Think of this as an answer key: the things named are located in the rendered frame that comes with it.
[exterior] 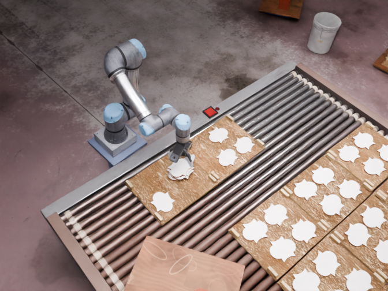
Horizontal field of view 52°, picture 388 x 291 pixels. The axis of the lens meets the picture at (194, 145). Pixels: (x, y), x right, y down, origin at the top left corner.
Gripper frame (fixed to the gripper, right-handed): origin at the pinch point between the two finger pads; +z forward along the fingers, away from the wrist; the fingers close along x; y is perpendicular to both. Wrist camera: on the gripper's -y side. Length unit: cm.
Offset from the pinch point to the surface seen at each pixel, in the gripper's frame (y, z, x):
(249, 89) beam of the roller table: 88, 12, -8
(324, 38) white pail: 280, 83, -29
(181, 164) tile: 2.2, 4.4, 0.1
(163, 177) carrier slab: -7.3, 10.1, 7.0
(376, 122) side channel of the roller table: 100, 10, -94
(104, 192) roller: -31.3, 12.0, 31.5
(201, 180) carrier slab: 1.7, 10.2, -13.2
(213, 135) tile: 34.7, 9.2, -5.0
